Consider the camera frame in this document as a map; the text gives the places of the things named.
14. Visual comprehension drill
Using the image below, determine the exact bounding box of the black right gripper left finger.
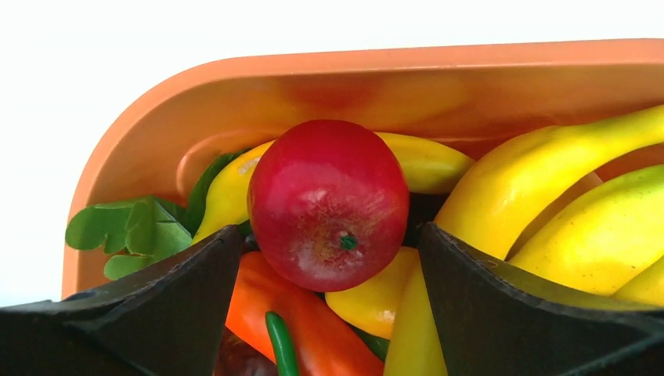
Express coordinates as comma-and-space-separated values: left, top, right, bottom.
1, 226, 244, 375

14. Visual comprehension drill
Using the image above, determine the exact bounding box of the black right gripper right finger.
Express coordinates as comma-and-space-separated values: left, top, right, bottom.
419, 223, 663, 375

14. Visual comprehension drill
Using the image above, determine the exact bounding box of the red apple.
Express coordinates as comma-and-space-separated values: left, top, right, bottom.
247, 120, 410, 292

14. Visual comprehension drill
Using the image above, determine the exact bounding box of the yellow banana bunch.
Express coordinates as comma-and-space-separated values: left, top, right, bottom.
435, 106, 663, 304

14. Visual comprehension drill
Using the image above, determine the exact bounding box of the orange chili pepper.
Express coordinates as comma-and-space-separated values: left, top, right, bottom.
226, 251, 384, 376

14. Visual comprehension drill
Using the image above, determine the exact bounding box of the orange plastic bin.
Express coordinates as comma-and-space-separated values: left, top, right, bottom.
61, 38, 664, 301

